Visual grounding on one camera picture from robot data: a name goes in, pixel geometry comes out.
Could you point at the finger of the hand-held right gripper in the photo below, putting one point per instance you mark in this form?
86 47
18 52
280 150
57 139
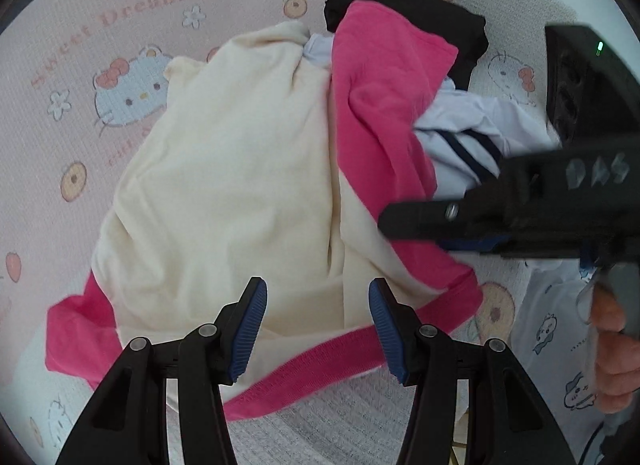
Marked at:
420 219

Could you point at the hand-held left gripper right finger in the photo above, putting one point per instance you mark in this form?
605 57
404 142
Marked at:
387 332

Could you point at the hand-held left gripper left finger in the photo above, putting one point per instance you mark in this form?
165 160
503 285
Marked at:
247 332

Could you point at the white shirt with navy stripes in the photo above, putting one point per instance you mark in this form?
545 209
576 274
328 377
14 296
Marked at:
480 115

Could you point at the cream and pink t-shirt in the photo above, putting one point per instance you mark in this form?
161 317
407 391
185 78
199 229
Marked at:
225 185

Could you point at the person's right hand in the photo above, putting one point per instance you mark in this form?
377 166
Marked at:
617 370

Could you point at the black garment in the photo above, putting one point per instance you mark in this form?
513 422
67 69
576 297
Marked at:
440 20

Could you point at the pink white cat print blanket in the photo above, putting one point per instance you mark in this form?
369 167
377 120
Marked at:
100 45

